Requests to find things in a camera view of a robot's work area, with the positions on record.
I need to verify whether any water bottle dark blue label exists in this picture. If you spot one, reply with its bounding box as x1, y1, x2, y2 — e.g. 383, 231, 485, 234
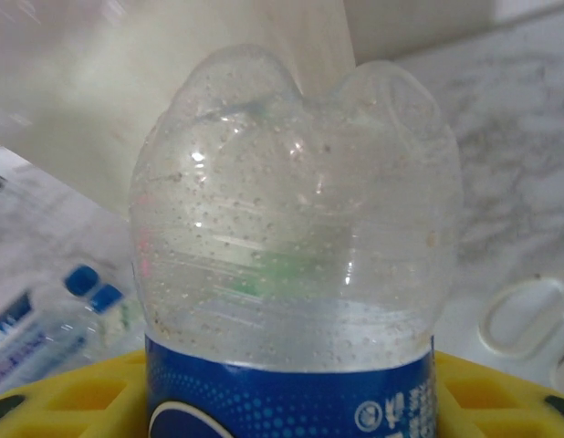
0, 263, 101, 348

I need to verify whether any clear bottle blue dotted label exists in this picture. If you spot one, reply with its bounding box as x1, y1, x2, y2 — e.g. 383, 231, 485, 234
129, 43, 464, 438

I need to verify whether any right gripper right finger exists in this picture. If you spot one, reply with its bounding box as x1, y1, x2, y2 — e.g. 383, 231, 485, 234
433, 349, 564, 438

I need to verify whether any water bottle light blue label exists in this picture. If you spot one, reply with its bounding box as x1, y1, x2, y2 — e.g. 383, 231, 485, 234
0, 283, 126, 398

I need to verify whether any white plastic bin with liner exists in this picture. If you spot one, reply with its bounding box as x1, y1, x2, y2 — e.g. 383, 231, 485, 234
0, 0, 359, 224

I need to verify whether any small clear bottle green label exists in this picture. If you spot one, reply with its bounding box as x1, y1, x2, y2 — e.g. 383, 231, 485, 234
103, 296, 144, 339

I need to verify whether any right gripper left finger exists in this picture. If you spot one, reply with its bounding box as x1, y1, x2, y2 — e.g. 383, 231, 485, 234
0, 349, 149, 438

